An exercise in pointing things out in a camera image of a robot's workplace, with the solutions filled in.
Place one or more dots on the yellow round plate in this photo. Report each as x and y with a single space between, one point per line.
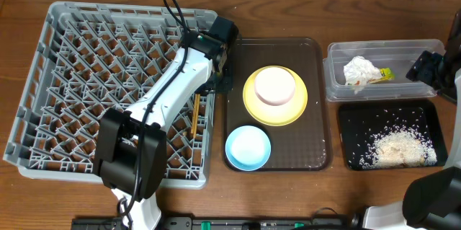
275 115

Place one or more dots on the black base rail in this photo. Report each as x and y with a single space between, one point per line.
187 223

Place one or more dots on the black rectangular tray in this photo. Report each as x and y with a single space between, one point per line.
355 118

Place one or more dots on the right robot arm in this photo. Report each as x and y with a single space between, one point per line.
433 201

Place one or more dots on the grey plastic dishwasher rack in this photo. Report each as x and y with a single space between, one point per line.
90 58

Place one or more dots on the white tissue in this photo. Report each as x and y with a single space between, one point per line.
359 72

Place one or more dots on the spilled rice pile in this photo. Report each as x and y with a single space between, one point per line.
401 140

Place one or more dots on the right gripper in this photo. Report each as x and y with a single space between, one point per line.
421 70

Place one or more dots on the yellow green snack wrapper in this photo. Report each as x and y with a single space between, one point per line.
385 75

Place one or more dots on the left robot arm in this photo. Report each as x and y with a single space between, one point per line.
130 155

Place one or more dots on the dark brown serving tray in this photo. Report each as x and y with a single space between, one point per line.
305 144

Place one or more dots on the clear plastic bin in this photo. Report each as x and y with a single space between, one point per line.
397 55

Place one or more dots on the pink shallow bowl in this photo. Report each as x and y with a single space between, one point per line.
274 86

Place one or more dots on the light blue bowl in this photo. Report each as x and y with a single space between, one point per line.
247 148

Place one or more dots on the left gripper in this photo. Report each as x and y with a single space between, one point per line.
223 81

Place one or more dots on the wooden chopstick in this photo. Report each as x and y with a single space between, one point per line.
193 114
196 114

